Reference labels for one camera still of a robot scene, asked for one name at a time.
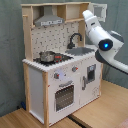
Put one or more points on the black toy faucet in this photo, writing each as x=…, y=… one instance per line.
x=72, y=41

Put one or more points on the grey sink basin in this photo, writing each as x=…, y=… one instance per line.
x=79, y=51

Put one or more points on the red stove knob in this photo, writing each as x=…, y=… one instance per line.
x=56, y=75
x=74, y=69

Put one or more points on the red left stove knob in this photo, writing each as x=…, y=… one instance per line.
x=56, y=75

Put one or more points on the wooden toy kitchen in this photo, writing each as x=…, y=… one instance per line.
x=40, y=84

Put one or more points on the oven door with window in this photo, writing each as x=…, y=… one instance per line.
x=64, y=97

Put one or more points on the silver cooking pot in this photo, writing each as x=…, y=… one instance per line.
x=47, y=56

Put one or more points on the red right stove knob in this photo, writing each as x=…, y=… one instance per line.
x=74, y=69

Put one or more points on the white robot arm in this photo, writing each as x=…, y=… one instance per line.
x=108, y=43

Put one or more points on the white cabinet door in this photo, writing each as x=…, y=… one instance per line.
x=90, y=79

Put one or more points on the grey range hood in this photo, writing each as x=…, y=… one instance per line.
x=48, y=18

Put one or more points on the black stovetop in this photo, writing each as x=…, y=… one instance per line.
x=59, y=58

